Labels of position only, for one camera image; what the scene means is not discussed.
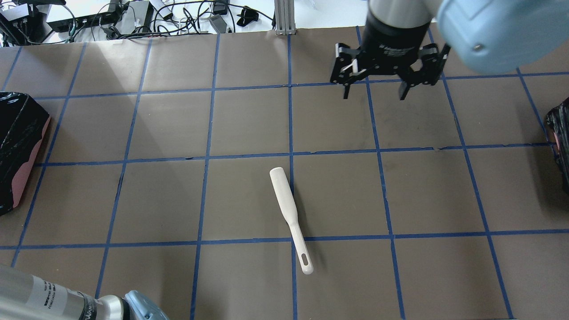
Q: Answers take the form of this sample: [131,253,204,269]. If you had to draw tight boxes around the white hand brush dark bristles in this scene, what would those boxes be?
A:
[269,167,314,275]

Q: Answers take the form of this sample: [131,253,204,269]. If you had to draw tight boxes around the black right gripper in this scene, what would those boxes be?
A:
[330,43,451,100]

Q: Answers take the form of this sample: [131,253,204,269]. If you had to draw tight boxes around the black bag lined bin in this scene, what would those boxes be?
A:
[0,92,51,216]

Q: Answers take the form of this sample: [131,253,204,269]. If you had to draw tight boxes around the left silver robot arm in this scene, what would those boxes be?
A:
[0,264,169,320]

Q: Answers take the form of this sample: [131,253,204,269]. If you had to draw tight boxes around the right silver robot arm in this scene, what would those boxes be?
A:
[330,0,569,100]

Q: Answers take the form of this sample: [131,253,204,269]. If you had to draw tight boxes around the aluminium frame post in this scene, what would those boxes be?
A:
[273,0,297,35]

